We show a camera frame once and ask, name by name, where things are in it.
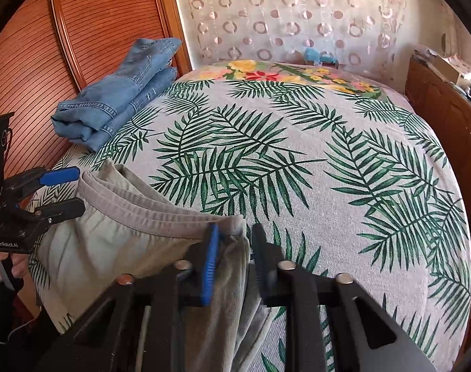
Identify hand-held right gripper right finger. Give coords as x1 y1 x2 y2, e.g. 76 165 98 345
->
250 223 438 372

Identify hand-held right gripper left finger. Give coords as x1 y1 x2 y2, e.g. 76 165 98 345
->
38 225 221 372

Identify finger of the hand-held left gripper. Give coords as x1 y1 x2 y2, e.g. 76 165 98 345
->
32 197 86 226
5 166 81 199

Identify grey pants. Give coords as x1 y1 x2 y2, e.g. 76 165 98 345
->
38 158 276 372

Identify person's left hand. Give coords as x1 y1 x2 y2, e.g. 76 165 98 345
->
0 250 29 280

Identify folded blue jeans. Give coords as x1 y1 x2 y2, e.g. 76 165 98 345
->
51 38 182 152

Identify leaf-print bed cover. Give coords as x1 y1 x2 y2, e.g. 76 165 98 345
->
28 79 471 372

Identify wooden louvred wardrobe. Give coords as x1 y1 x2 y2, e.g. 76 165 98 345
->
0 0 193 212

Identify blue toy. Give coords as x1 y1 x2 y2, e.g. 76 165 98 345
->
303 48 339 69

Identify wooden side cabinet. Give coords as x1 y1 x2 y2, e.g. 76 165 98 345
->
404 56 471 219

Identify circle-pattern sheer curtain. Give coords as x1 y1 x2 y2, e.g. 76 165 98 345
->
169 0 407 79

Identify open cardboard box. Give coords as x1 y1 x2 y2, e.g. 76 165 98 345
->
428 53 471 86

